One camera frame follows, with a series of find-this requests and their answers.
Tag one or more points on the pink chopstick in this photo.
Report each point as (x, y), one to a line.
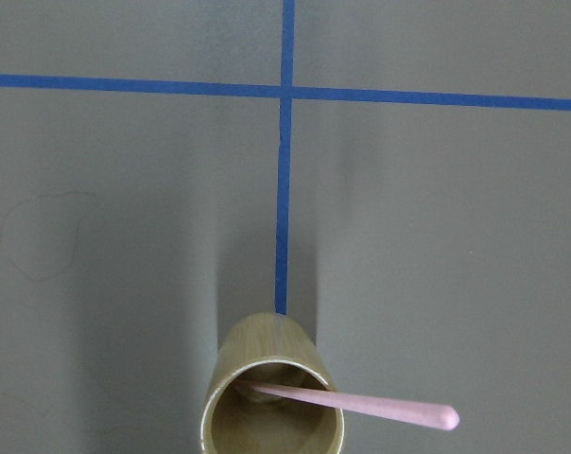
(428, 415)

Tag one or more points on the tan bamboo cup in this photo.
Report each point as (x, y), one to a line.
(272, 348)

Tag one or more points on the brown paper table mat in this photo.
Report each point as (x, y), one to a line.
(395, 175)

